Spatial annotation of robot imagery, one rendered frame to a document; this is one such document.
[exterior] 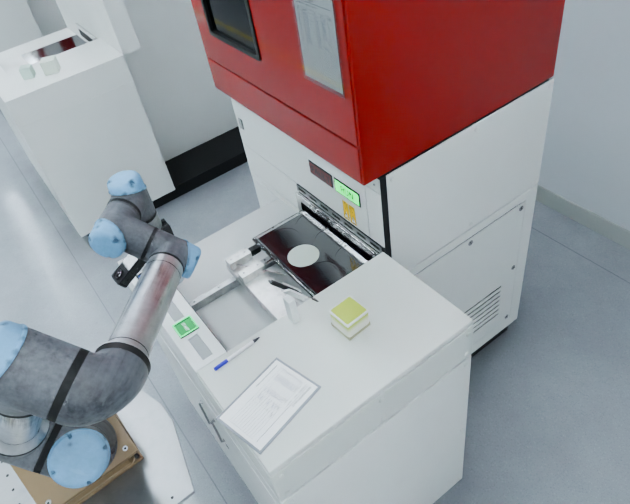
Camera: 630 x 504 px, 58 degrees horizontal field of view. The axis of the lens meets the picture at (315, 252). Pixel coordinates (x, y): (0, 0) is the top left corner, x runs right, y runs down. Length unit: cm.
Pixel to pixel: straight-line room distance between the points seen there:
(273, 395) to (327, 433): 16
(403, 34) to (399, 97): 15
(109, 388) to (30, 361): 12
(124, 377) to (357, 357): 65
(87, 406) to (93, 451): 40
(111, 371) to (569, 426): 191
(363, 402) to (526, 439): 118
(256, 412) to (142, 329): 45
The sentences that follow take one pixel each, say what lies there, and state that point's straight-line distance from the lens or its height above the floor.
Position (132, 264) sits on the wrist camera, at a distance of 140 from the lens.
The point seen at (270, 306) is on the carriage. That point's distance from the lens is 169.
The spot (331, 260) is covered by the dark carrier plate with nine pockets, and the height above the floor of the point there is 90.
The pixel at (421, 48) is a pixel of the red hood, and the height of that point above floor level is 151.
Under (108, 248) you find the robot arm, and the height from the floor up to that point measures 140.
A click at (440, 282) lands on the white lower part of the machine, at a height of 66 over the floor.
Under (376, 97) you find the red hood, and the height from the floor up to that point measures 145.
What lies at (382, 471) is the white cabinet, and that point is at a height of 59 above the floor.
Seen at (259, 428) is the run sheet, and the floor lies 97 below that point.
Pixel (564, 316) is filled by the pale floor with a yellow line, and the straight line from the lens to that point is 282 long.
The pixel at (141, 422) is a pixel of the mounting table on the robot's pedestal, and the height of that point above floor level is 82.
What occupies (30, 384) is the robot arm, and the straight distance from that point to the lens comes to 94.
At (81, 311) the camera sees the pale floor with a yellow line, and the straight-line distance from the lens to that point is 329.
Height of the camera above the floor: 212
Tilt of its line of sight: 43 degrees down
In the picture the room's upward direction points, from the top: 11 degrees counter-clockwise
